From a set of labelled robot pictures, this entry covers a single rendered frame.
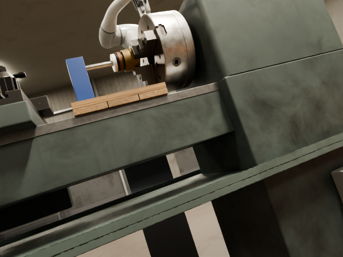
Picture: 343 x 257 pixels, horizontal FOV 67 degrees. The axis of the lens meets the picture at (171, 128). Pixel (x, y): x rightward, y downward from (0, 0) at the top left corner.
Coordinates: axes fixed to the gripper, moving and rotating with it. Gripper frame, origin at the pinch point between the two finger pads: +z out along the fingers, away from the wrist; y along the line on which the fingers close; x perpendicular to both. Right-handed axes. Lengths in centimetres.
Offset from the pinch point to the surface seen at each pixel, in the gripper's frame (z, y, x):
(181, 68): 38.8, 20.1, -0.9
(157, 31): 25.5, 25.0, -6.8
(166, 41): 30.2, 25.4, -5.2
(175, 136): 63, 25, -14
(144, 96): 48, 27, -20
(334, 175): 93, 30, 35
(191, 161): 61, -698, 263
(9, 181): 62, 25, -62
